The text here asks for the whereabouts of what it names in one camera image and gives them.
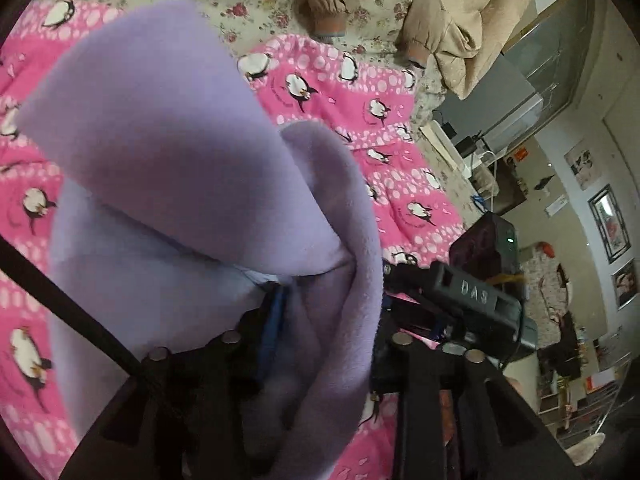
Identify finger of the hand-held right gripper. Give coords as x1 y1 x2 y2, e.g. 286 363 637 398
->
383 263 435 302

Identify metal drying rack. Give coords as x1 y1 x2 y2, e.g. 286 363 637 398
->
540 350 633 443

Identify purple fleece garment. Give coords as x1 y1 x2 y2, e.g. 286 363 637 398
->
17 0 386 480

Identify unframed wall poster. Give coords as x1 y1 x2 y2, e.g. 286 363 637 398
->
564 148 602 191

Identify black cable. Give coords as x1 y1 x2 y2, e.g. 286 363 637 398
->
0 237 151 368

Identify small framed wall picture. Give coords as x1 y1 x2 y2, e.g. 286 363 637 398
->
612 258 640 311

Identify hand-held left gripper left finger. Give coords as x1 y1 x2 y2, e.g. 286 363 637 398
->
60 282 291 480

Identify beige padded jacket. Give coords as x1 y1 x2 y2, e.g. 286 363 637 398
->
292 0 588 100

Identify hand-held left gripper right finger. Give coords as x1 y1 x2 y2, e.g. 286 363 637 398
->
369 305 583 480

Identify grey cabinet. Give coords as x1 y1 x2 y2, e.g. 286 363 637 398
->
432 67 546 148

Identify pink penguin print blanket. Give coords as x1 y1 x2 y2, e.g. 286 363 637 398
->
0 0 466 480

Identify large framed wall picture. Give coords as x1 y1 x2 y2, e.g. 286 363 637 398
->
587 184 632 264

